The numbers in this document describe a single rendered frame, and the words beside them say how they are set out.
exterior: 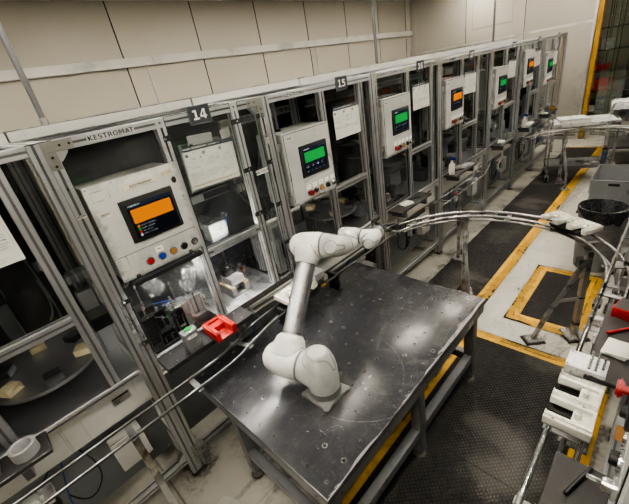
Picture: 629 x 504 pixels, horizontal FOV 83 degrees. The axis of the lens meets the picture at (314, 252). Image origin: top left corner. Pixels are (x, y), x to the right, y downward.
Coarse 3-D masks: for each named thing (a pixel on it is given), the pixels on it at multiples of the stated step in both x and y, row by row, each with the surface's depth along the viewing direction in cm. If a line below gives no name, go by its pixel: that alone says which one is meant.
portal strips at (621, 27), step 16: (624, 0) 616; (624, 16) 624; (608, 32) 646; (624, 32) 633; (608, 48) 654; (624, 48) 642; (608, 64) 664; (624, 64) 650; (608, 80) 673; (624, 80) 659; (608, 96) 683; (608, 112) 694
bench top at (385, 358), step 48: (384, 288) 248; (432, 288) 239; (336, 336) 212; (384, 336) 205; (432, 336) 198; (240, 384) 190; (288, 384) 185; (384, 384) 174; (288, 432) 159; (336, 432) 155; (384, 432) 155; (336, 480) 137
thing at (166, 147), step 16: (160, 128) 164; (240, 128) 193; (160, 144) 166; (240, 144) 195; (176, 160) 171; (256, 192) 209; (192, 208) 182; (256, 208) 211; (208, 256) 194; (272, 256) 228; (208, 272) 197; (272, 272) 231; (224, 304) 209
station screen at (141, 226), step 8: (168, 192) 168; (144, 200) 161; (152, 200) 164; (128, 208) 157; (136, 208) 159; (160, 216) 168; (168, 216) 171; (176, 216) 174; (136, 224) 161; (144, 224) 163; (152, 224) 166; (160, 224) 169; (168, 224) 171; (136, 232) 162; (144, 232) 164; (152, 232) 167
